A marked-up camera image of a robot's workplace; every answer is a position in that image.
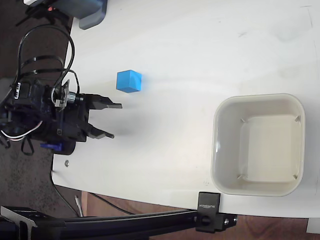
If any blue cube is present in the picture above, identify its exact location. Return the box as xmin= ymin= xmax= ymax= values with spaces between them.
xmin=116 ymin=69 xmax=143 ymax=94

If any blue clamp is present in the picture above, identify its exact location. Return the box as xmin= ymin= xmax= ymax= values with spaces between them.
xmin=39 ymin=142 xmax=63 ymax=153

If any black table clamp bracket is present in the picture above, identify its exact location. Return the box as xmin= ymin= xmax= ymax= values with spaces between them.
xmin=194 ymin=191 xmax=238 ymax=234

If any white square plastic bin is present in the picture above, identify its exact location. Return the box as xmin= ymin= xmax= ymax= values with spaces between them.
xmin=210 ymin=93 xmax=306 ymax=197

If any white cable plug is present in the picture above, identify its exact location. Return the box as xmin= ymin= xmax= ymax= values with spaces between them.
xmin=74 ymin=195 xmax=83 ymax=217

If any black device with red light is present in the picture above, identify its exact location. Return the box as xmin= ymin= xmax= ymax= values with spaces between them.
xmin=14 ymin=3 xmax=75 ymax=27

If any white sheet corner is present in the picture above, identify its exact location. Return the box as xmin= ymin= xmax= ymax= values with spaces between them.
xmin=306 ymin=216 xmax=320 ymax=235

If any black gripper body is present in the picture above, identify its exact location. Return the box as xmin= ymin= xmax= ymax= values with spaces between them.
xmin=58 ymin=93 xmax=93 ymax=144

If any thin black floor cable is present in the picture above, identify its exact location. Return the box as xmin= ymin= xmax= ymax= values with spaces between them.
xmin=51 ymin=171 xmax=136 ymax=216

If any black metal stand frame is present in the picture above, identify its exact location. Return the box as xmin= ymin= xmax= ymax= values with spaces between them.
xmin=0 ymin=205 xmax=67 ymax=240

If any black flat ribbon cable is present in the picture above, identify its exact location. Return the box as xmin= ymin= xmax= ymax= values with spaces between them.
xmin=21 ymin=56 xmax=65 ymax=70
xmin=18 ymin=69 xmax=67 ymax=77

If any gripper camera board with lens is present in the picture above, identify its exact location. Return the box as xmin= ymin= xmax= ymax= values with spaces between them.
xmin=51 ymin=79 xmax=85 ymax=112

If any white wire bundle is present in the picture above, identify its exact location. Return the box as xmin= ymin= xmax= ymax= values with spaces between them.
xmin=0 ymin=120 xmax=43 ymax=141

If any gray-blue device base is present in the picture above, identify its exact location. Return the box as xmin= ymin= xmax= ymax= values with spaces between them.
xmin=53 ymin=0 xmax=110 ymax=31

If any black round cable loop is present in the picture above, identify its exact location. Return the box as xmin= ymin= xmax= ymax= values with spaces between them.
xmin=18 ymin=23 xmax=81 ymax=99

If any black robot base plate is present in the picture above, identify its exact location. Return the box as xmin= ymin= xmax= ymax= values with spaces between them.
xmin=52 ymin=141 xmax=77 ymax=155

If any black six-joint robot arm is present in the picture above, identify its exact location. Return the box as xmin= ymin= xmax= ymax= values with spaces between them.
xmin=0 ymin=77 xmax=62 ymax=150

